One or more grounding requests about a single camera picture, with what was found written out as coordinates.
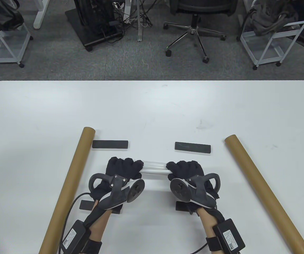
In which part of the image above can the brown cardboard mailing tube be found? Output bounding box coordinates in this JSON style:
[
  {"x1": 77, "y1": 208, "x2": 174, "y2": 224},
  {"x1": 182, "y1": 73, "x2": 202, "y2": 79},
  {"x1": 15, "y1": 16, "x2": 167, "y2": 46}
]
[
  {"x1": 224, "y1": 134, "x2": 304, "y2": 254},
  {"x1": 38, "y1": 127, "x2": 96, "y2": 254}
]

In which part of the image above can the white desk leg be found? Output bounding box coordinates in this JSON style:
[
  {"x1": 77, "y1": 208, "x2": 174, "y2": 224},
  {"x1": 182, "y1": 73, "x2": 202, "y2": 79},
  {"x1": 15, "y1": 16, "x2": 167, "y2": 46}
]
[{"x1": 33, "y1": 0, "x2": 50, "y2": 29}]

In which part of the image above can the person's left hand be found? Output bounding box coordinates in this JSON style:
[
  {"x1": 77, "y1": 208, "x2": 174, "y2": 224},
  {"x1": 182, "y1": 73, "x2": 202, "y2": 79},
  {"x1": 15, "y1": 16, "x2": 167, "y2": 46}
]
[{"x1": 89, "y1": 157, "x2": 144, "y2": 215}]

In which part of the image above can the person's right forearm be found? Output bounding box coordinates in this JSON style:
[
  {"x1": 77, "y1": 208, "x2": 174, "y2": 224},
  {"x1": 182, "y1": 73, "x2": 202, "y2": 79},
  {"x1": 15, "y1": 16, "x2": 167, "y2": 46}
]
[{"x1": 198, "y1": 206, "x2": 220, "y2": 254}]

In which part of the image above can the person's right hand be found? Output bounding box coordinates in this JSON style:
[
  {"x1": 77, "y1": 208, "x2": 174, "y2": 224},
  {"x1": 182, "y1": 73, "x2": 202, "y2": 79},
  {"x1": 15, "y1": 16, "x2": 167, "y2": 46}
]
[{"x1": 166, "y1": 160, "x2": 225, "y2": 226}]

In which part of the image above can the black bar weight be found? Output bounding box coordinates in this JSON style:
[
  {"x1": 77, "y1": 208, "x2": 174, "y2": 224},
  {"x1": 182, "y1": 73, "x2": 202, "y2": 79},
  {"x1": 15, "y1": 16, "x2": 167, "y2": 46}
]
[
  {"x1": 80, "y1": 200, "x2": 122, "y2": 214},
  {"x1": 176, "y1": 201, "x2": 192, "y2": 212},
  {"x1": 92, "y1": 140, "x2": 129, "y2": 150},
  {"x1": 175, "y1": 142, "x2": 211, "y2": 154}
]

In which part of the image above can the person's left forearm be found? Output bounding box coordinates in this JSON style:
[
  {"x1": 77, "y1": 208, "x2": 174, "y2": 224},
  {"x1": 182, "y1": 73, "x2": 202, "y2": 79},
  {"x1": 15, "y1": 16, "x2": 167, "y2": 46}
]
[{"x1": 89, "y1": 208, "x2": 113, "y2": 254}]

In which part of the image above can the colourful cartoon panel poster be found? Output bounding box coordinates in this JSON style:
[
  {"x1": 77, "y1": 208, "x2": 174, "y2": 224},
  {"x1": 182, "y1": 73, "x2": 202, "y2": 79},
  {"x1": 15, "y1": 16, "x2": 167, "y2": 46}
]
[{"x1": 140, "y1": 160, "x2": 174, "y2": 175}]

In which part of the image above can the white upright post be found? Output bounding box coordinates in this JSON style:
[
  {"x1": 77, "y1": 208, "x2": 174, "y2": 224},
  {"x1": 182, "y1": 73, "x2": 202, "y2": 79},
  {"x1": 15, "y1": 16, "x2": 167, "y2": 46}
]
[{"x1": 137, "y1": 0, "x2": 144, "y2": 42}]

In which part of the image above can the black wrist strap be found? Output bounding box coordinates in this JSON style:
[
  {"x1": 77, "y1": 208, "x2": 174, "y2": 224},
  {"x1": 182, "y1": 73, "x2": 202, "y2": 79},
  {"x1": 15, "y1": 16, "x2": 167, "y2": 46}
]
[
  {"x1": 206, "y1": 236, "x2": 223, "y2": 251},
  {"x1": 80, "y1": 238, "x2": 103, "y2": 254}
]

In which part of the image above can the black glove cable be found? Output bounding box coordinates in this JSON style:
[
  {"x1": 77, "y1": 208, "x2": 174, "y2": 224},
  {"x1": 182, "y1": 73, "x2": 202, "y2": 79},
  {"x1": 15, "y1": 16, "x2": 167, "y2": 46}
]
[
  {"x1": 59, "y1": 193, "x2": 93, "y2": 254},
  {"x1": 191, "y1": 243, "x2": 209, "y2": 254}
]

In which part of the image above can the black office chair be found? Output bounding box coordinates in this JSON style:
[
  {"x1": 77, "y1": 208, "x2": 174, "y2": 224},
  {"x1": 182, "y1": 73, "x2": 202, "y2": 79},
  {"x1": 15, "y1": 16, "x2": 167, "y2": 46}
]
[{"x1": 163, "y1": 0, "x2": 238, "y2": 63}]

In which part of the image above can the black wheeled computer stand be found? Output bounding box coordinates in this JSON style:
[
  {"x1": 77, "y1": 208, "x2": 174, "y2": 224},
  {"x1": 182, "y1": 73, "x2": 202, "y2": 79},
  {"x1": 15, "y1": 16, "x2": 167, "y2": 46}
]
[{"x1": 65, "y1": 0, "x2": 125, "y2": 51}]

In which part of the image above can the black wrist sensor box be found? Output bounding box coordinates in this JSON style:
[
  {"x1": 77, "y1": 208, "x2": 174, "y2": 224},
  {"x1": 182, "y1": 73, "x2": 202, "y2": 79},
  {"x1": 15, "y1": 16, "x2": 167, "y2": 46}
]
[
  {"x1": 59, "y1": 220, "x2": 91, "y2": 251},
  {"x1": 212, "y1": 218, "x2": 245, "y2": 252}
]

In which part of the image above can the bundle of black cables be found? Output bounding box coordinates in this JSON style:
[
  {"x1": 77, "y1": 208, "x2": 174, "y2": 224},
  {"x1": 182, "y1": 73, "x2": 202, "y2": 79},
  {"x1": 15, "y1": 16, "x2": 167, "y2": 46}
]
[{"x1": 112, "y1": 0, "x2": 158, "y2": 28}]

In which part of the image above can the black bag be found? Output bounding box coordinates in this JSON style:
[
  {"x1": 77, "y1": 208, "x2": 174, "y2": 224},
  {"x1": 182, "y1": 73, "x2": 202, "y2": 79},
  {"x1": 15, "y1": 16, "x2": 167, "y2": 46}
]
[{"x1": 0, "y1": 0, "x2": 24, "y2": 31}]

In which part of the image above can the white wheeled cart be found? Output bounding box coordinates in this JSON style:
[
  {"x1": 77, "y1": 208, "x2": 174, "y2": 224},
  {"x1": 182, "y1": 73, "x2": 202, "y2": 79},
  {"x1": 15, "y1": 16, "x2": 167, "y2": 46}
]
[
  {"x1": 240, "y1": 0, "x2": 304, "y2": 70},
  {"x1": 0, "y1": 0, "x2": 33, "y2": 69}
]

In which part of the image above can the white power strip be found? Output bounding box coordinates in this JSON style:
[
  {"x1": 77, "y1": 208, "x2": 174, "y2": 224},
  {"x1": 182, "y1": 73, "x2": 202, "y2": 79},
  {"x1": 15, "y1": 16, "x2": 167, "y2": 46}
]
[{"x1": 123, "y1": 5, "x2": 136, "y2": 24}]

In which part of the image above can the grey and white hand controller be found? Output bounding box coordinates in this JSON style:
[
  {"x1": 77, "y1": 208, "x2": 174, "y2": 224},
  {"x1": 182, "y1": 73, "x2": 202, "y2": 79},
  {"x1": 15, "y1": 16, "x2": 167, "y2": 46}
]
[
  {"x1": 89, "y1": 173, "x2": 145, "y2": 211},
  {"x1": 170, "y1": 173, "x2": 221, "y2": 209}
]

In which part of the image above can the grey bag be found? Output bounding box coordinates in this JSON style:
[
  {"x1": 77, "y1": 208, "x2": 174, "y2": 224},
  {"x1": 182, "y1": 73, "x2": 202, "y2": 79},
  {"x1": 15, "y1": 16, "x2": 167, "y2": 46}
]
[{"x1": 250, "y1": 0, "x2": 300, "y2": 36}]

